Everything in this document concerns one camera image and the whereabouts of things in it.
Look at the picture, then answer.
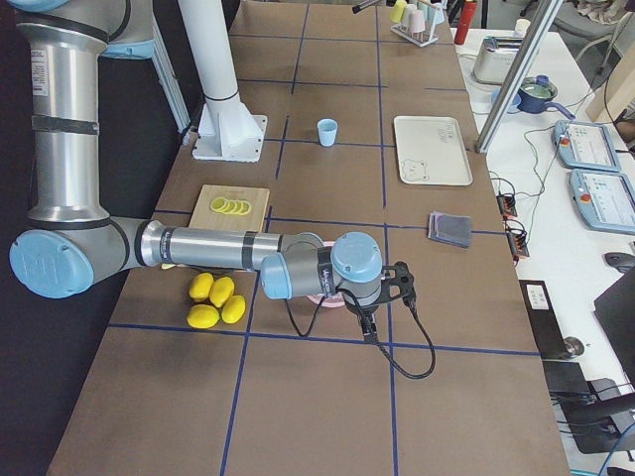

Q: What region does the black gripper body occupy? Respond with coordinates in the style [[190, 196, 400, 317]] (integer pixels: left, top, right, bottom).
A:
[[346, 261, 416, 317]]

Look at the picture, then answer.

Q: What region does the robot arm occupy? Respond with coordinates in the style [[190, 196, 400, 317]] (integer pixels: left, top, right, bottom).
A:
[[1, 6, 379, 350]]

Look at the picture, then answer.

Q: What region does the light blue plastic cup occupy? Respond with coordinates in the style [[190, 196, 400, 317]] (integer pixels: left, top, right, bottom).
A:
[[317, 118, 338, 147]]

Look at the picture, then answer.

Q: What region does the pink upturned cup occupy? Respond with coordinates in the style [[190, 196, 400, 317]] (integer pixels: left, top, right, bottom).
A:
[[407, 10, 426, 36]]

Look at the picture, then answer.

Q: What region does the yellow upturned cup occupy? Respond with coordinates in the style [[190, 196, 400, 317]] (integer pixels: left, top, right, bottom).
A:
[[390, 0, 408, 24]]

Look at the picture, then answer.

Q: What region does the pink bowl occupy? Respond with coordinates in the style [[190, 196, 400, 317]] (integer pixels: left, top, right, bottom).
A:
[[308, 241, 344, 308]]

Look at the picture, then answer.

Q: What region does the grey folded cloth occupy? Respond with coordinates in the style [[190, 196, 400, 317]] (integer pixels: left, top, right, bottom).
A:
[[428, 211, 472, 248]]

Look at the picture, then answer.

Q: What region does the whole lemon bottom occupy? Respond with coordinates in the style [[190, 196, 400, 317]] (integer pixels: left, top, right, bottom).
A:
[[221, 295, 246, 324]]

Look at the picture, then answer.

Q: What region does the whole lemon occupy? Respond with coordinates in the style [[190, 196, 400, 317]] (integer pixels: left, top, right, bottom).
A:
[[189, 272, 214, 302], [208, 277, 235, 307], [187, 304, 220, 329], [221, 295, 246, 324]]

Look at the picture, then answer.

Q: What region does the power strip with plugs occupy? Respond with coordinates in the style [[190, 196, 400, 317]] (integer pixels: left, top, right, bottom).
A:
[[496, 193, 518, 217]]

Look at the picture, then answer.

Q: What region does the cream bear serving tray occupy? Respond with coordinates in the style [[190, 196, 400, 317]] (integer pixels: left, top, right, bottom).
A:
[[393, 116, 472, 186]]

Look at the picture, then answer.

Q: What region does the whole lemon top right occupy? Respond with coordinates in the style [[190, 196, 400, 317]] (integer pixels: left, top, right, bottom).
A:
[[208, 277, 235, 307]]

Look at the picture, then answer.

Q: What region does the whole lemon middle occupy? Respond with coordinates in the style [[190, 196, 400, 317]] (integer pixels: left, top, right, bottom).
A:
[[187, 304, 220, 329]]

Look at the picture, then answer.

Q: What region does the whole lemon top left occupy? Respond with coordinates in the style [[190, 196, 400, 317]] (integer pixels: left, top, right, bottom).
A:
[[189, 272, 214, 302]]

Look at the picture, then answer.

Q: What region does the lemon slices row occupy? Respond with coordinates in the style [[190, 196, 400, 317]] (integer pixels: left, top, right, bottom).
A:
[[209, 196, 252, 216]]

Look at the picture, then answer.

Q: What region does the bamboo cutting board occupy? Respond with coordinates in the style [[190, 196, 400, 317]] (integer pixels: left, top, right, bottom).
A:
[[189, 184, 270, 232]]

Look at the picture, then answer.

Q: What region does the blue bowl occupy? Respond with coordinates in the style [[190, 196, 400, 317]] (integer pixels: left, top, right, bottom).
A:
[[490, 86, 523, 115]]

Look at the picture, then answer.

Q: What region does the near teach pendant tablet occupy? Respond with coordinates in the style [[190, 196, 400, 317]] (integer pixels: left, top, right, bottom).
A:
[[570, 169, 634, 235]]

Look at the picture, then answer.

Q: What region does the teach pendant tablet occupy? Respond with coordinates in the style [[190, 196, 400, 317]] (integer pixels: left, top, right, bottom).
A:
[[570, 169, 634, 235], [553, 120, 621, 172]]

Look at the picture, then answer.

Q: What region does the black computer mouse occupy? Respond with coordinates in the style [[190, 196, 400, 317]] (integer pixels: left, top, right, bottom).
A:
[[603, 252, 635, 274]]

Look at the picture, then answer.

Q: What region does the far teach pendant tablet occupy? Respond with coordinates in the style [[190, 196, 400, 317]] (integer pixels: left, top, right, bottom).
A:
[[553, 120, 621, 172]]

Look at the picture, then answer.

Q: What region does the cream toaster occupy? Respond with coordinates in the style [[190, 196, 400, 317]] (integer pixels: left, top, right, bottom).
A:
[[472, 36, 523, 84]]

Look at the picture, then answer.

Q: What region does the red cylinder bottle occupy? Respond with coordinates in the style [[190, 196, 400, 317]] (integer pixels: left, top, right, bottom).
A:
[[453, 0, 478, 45]]

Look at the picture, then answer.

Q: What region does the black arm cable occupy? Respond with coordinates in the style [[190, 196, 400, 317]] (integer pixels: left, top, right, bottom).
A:
[[285, 290, 438, 381]]

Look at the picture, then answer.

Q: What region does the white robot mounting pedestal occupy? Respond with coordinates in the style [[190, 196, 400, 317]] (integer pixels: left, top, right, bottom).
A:
[[179, 0, 268, 163]]

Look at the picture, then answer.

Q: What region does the saucepan with purple handle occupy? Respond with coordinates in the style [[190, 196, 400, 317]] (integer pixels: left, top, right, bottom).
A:
[[518, 74, 575, 120]]

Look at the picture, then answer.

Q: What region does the white wire cup rack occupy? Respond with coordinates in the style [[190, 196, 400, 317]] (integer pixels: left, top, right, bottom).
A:
[[389, 0, 447, 48]]

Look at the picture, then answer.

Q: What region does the aluminium frame post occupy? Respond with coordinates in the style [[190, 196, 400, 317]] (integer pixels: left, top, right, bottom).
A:
[[475, 0, 564, 154]]

